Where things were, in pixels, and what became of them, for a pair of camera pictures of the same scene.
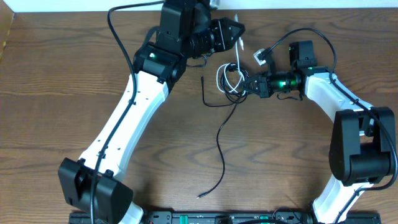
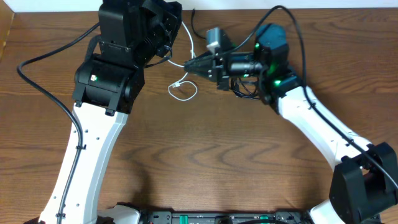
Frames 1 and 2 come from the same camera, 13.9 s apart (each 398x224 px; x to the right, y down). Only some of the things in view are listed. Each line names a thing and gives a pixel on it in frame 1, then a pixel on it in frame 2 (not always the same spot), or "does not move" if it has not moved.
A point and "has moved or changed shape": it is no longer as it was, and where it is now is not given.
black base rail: [231, 217] does not move
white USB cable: [225, 65] has moved or changed shape
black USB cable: [233, 102] has moved or changed shape
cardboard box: [7, 15] does not move
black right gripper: [263, 89] to [222, 76]
